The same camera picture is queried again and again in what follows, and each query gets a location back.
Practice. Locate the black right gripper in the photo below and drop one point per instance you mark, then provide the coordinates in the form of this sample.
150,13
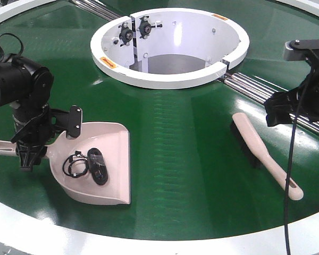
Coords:
304,100

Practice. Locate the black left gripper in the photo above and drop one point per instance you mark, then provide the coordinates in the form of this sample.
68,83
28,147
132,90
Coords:
33,129

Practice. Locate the pink hand brush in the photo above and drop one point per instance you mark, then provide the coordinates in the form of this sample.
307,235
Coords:
254,148

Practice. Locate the pink plastic dustpan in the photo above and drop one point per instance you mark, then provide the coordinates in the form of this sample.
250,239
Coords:
93,168

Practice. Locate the grey black right arm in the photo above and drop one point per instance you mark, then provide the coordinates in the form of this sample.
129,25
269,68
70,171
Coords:
303,100

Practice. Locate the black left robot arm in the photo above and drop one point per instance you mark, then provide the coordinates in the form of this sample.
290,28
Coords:
26,86

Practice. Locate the white outer conveyor rim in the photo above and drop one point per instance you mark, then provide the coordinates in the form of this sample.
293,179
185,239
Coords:
192,190

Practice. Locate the chrome roller bars right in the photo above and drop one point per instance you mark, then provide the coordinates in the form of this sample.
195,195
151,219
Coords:
259,90

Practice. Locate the chrome roller bars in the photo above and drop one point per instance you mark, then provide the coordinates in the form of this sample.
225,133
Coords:
98,8
259,90

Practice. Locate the orange label rear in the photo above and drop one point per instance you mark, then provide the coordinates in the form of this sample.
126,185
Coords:
220,16

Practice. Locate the orange arrow label front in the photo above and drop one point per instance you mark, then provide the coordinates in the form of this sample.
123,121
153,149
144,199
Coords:
108,62

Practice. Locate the chrome roller bars top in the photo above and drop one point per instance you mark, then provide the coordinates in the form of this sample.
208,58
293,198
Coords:
98,8

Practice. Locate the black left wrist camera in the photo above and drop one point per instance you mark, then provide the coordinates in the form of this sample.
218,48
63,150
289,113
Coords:
68,121

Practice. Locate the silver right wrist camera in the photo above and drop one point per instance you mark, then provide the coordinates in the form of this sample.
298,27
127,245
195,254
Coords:
296,50

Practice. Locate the right black bearing mount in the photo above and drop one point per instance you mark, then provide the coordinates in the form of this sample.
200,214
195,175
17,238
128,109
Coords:
146,27

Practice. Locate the black bearing mount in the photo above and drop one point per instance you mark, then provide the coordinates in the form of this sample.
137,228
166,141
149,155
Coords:
126,34
146,27

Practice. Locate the left black bearing mount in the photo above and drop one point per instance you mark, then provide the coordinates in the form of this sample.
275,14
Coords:
126,34

